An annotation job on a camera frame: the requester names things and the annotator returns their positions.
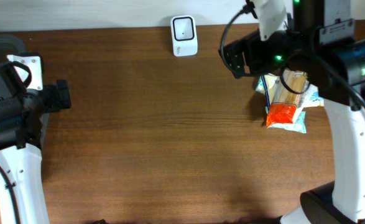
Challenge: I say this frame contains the orange spaghetti pack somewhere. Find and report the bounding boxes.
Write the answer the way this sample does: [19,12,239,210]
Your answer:
[266,68,308,128]

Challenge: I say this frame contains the yellow white snack bag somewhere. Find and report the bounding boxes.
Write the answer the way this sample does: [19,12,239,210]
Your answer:
[263,74,324,109]

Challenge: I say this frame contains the mint green wipes pack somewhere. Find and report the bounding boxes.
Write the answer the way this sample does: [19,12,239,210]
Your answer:
[266,104,307,134]

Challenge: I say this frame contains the green Kleenex tissue pack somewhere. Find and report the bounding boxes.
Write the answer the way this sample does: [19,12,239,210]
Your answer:
[256,76,267,95]

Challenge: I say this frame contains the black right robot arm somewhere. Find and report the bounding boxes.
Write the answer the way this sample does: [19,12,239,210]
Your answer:
[219,0,365,223]

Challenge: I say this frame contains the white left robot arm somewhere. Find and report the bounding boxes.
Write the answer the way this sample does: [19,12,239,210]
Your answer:
[0,61,72,223]

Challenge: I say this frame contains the white barcode scanner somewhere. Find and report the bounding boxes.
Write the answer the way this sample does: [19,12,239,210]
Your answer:
[170,15,198,57]

